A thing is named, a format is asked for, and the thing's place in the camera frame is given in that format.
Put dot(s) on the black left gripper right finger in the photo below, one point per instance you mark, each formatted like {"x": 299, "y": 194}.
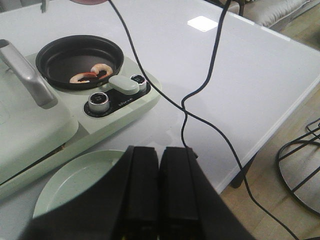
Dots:
{"x": 190, "y": 208}

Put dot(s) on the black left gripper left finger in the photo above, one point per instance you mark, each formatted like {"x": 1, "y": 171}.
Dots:
{"x": 122, "y": 205}

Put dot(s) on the green breakfast maker lid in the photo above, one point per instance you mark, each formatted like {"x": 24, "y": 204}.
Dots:
{"x": 34, "y": 121}

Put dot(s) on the pink cooked shrimp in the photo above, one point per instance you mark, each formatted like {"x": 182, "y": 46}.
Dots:
{"x": 82, "y": 77}
{"x": 102, "y": 67}

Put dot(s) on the pink plastic bowl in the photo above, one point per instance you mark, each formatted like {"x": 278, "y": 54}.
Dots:
{"x": 89, "y": 2}

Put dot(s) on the green breakfast maker base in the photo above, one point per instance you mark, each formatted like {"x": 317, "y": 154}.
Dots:
{"x": 90, "y": 131}

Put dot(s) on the light green plastic plate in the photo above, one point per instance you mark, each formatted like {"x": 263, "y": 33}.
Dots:
{"x": 74, "y": 178}

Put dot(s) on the left silver control knob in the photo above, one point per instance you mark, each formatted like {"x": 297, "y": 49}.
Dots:
{"x": 98, "y": 102}

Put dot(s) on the silver control knob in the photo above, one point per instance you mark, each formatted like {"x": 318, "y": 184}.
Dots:
{"x": 142, "y": 82}
{"x": 98, "y": 102}

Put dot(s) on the right silver control knob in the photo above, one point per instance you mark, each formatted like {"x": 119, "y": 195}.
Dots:
{"x": 142, "y": 82}

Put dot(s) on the black round frying pan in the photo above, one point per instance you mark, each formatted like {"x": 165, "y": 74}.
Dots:
{"x": 68, "y": 56}

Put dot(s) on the beige cushion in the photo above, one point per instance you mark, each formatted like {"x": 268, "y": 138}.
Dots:
{"x": 273, "y": 14}

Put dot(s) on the black wire stool base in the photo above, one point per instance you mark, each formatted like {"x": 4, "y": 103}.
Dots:
{"x": 298, "y": 166}

